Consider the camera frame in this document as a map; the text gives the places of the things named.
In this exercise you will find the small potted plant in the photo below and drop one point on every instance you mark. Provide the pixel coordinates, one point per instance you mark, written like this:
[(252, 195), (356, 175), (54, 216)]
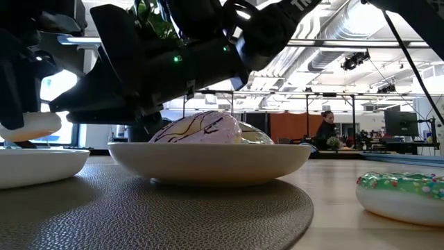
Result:
[(333, 143)]

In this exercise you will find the black computer monitor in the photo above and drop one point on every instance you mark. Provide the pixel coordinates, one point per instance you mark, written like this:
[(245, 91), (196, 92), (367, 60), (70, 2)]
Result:
[(400, 123)]

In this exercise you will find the yellow glazed donut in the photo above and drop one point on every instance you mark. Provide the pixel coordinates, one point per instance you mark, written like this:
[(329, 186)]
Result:
[(40, 126)]

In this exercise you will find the orange partition wall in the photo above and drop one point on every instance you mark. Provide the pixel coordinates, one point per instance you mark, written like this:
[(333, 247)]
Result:
[(291, 126)]

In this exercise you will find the person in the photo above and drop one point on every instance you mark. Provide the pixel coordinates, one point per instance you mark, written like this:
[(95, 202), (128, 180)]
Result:
[(325, 133)]

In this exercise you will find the white round plate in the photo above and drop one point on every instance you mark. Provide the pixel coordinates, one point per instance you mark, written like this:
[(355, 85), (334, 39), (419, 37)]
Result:
[(38, 166)]

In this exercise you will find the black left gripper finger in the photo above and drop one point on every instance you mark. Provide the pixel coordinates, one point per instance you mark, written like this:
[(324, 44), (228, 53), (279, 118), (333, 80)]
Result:
[(12, 100)]

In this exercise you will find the green leafy plant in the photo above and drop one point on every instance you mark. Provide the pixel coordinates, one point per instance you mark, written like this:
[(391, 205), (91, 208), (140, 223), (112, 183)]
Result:
[(163, 26)]

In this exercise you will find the beige round plate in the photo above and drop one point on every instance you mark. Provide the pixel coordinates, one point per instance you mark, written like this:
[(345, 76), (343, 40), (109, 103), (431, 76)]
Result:
[(208, 161)]

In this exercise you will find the blue table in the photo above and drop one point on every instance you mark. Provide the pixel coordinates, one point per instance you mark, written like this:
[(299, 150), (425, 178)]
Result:
[(406, 159)]

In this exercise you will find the green sprinkled donut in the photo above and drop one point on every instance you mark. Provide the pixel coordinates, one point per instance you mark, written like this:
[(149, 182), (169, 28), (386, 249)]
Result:
[(402, 201)]

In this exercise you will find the round brown placemat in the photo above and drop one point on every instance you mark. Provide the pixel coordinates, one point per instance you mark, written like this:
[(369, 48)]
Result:
[(138, 215)]

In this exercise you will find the pink chocolate-striped donut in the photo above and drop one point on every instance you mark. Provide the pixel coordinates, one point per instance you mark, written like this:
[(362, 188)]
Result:
[(197, 130)]

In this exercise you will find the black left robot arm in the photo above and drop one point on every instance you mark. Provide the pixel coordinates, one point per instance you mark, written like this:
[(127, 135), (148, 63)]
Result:
[(41, 14)]

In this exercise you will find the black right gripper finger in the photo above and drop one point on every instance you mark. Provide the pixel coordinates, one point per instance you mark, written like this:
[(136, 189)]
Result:
[(121, 69), (114, 116)]

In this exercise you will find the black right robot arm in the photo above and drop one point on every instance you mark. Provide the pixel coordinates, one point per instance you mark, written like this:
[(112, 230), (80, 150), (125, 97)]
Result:
[(277, 24)]

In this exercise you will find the black overhead camera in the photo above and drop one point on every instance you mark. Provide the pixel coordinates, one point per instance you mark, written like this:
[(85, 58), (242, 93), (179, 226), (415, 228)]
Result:
[(354, 60)]

